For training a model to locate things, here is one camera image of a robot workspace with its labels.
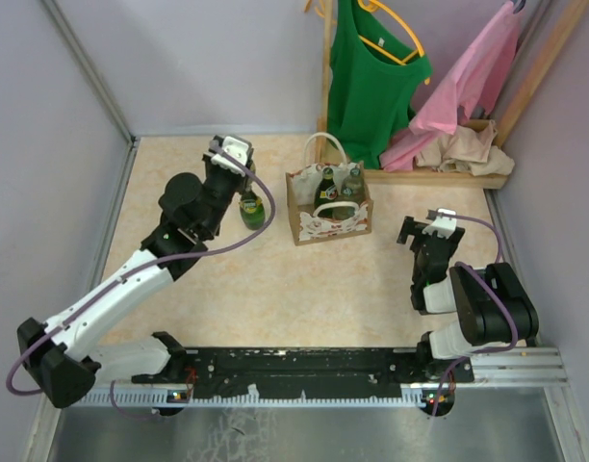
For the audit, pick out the pink shirt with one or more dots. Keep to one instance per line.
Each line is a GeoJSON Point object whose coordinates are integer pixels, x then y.
{"type": "Point", "coordinates": [475, 80]}

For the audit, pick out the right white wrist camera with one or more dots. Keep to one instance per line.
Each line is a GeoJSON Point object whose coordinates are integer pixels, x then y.
{"type": "Point", "coordinates": [443, 223]}

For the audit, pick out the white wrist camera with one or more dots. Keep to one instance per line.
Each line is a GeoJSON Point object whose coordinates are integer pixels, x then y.
{"type": "Point", "coordinates": [443, 223]}
{"type": "Point", "coordinates": [232, 151]}

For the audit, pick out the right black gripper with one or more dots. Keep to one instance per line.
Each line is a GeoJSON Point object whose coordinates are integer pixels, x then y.
{"type": "Point", "coordinates": [427, 239]}

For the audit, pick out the clear glass bottle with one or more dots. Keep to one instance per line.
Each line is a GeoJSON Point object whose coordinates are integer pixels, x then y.
{"type": "Point", "coordinates": [343, 210]}
{"type": "Point", "coordinates": [353, 186]}

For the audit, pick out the aluminium frame rail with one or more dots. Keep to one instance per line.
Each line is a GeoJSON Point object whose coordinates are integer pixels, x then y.
{"type": "Point", "coordinates": [521, 367]}

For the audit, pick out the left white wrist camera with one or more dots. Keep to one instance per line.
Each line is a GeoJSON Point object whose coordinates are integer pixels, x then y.
{"type": "Point", "coordinates": [232, 151]}

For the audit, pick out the green tank top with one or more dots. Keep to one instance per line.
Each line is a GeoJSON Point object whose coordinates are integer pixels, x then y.
{"type": "Point", "coordinates": [374, 78]}

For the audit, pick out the wooden clothes rack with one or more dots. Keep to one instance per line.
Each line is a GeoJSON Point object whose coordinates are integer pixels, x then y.
{"type": "Point", "coordinates": [563, 26]}

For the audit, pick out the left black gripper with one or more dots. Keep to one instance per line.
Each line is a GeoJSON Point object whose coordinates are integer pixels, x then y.
{"type": "Point", "coordinates": [223, 169]}

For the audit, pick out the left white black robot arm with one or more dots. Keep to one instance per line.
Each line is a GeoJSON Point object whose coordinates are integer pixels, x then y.
{"type": "Point", "coordinates": [60, 354]}

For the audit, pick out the beige crumpled cloth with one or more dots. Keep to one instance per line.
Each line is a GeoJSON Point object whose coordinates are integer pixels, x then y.
{"type": "Point", "coordinates": [467, 150]}

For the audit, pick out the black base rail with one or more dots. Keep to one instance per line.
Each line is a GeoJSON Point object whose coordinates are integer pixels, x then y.
{"type": "Point", "coordinates": [289, 373]}

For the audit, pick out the green bottle yellow label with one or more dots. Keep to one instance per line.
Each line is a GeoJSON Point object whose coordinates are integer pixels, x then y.
{"type": "Point", "coordinates": [251, 207]}

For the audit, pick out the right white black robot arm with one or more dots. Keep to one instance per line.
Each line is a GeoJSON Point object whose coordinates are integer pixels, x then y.
{"type": "Point", "coordinates": [493, 311]}

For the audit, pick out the dark green bottle in bag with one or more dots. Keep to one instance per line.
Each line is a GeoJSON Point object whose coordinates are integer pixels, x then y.
{"type": "Point", "coordinates": [326, 191]}

